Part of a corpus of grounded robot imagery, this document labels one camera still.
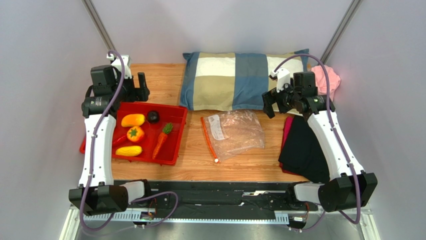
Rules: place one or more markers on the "black folded cloth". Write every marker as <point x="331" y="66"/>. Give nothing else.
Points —
<point x="302" y="154"/>

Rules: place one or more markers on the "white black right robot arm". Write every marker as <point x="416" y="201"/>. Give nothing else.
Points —
<point x="350" y="186"/>

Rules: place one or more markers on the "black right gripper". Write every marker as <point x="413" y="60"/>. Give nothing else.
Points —
<point x="276" y="101"/>

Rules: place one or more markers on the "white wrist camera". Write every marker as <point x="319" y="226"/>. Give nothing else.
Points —
<point x="122" y="66"/>
<point x="282" y="76"/>

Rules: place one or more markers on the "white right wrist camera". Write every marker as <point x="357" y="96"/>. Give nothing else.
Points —
<point x="282" y="76"/>

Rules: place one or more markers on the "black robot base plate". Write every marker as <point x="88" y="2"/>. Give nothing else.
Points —
<point x="220" y="200"/>

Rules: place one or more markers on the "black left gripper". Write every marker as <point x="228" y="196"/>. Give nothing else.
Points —
<point x="137" y="94"/>

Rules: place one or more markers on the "yellow toy lemon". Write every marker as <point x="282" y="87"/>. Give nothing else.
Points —
<point x="129" y="151"/>

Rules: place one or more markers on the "magenta folded cloth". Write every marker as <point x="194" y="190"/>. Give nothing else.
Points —
<point x="286" y="130"/>

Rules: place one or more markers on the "red plastic tray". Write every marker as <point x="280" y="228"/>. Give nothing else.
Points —
<point x="102" y="153"/>

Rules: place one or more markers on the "orange yellow toy mango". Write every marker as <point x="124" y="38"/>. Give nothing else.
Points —
<point x="133" y="120"/>

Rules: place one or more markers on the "orange toy persimmon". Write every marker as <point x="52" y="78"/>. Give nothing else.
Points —
<point x="135" y="134"/>

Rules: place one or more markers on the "orange toy carrot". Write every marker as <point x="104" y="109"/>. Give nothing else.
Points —
<point x="162" y="137"/>

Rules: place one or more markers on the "red toy chili pepper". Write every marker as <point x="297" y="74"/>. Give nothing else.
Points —
<point x="119" y="140"/>

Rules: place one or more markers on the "blue beige checked pillow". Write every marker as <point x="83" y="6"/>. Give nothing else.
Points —
<point x="228" y="81"/>

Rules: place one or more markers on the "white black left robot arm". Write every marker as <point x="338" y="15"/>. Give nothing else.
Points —
<point x="96" y="193"/>

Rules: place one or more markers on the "clear orange zip top bag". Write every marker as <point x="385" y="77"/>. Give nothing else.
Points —
<point x="230" y="133"/>

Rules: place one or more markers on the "dark purple toy fruit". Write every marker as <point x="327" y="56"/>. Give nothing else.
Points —
<point x="153" y="117"/>

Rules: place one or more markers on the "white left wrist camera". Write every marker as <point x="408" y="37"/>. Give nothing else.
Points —
<point x="122" y="66"/>

